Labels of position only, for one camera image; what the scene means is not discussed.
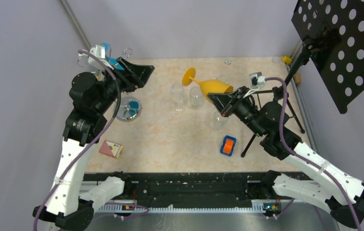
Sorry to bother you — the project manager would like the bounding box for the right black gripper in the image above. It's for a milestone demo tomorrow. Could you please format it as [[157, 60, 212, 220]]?
[[207, 86, 266, 137]]

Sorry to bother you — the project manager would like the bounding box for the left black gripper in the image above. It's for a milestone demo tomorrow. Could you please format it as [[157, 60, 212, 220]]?
[[94, 56, 155, 114]]

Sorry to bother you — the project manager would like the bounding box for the yellow wine glass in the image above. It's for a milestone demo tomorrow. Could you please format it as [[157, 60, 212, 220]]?
[[182, 67, 234, 103]]

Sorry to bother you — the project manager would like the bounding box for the clear ribbed short glass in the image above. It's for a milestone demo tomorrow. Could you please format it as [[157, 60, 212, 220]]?
[[189, 87, 204, 109]]

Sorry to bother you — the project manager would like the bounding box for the clear flute wine glass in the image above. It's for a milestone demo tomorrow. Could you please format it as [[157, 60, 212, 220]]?
[[216, 75, 229, 84]]

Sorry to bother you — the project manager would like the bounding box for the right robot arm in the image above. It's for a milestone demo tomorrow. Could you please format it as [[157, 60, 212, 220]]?
[[207, 87, 364, 230]]

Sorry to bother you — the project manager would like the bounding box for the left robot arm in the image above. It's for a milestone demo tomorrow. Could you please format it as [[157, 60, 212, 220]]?
[[33, 57, 155, 231]]

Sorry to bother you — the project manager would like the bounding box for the blue wine glass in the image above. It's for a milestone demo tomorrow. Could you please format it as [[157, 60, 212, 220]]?
[[100, 42, 124, 70]]

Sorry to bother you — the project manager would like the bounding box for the chrome wine glass rack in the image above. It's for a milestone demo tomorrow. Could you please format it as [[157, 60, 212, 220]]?
[[78, 57, 142, 122]]

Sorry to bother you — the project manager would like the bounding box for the blue orange toy car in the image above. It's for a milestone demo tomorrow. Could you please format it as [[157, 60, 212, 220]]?
[[220, 135, 236, 156]]

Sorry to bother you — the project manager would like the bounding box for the yellow corner clip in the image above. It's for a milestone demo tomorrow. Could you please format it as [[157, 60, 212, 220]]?
[[281, 56, 292, 64]]

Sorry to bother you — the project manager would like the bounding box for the pink card box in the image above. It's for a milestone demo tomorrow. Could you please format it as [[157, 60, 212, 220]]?
[[99, 140, 123, 159]]

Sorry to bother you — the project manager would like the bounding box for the black perforated music stand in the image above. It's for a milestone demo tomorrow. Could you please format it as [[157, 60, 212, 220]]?
[[239, 0, 364, 158]]

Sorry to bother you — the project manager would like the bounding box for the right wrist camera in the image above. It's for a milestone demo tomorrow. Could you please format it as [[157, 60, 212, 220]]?
[[244, 72, 266, 98]]

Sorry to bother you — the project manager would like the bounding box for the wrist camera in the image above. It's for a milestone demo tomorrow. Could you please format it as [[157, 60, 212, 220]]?
[[78, 44, 113, 71], [244, 72, 266, 98]]

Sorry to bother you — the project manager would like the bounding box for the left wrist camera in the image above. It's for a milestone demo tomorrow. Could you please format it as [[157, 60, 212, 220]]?
[[78, 44, 113, 71]]

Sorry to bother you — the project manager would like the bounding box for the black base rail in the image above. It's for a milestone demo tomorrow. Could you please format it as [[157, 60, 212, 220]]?
[[83, 172, 287, 210]]

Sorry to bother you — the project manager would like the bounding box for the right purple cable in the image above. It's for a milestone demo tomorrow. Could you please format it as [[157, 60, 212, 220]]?
[[264, 77, 361, 231]]

